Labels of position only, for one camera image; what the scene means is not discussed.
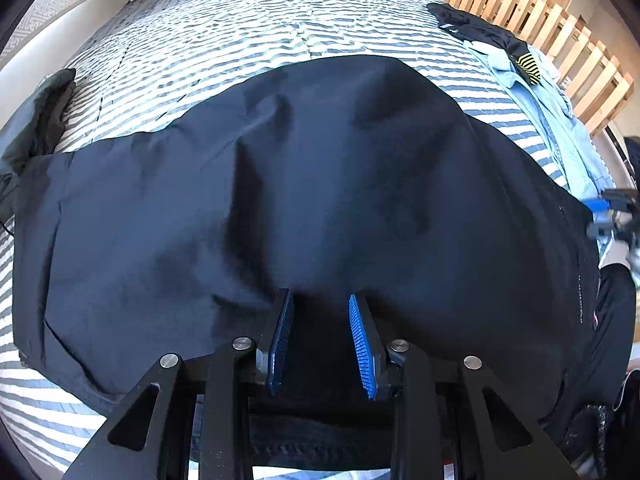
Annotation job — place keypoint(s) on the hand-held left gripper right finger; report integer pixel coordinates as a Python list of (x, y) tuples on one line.
[(362, 350)]

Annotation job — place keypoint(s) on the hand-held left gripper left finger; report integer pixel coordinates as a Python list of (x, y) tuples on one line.
[(279, 345)]

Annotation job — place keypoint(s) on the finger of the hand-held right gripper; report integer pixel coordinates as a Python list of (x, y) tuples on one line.
[(600, 227), (597, 205)]

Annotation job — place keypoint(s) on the dark navy pants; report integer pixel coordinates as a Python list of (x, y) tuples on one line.
[(200, 210)]

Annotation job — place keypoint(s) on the light blue shirt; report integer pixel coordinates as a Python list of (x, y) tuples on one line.
[(550, 110)]

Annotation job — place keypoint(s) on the person's dark clothing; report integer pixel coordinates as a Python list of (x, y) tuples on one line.
[(612, 335)]

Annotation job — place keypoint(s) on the black garment yellow stripes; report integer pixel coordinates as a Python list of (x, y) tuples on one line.
[(480, 32)]

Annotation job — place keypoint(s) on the blue white striped bed cover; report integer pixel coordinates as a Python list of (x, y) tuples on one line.
[(250, 25)]

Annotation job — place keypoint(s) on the folded dark grey garments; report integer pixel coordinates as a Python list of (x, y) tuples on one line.
[(45, 105)]

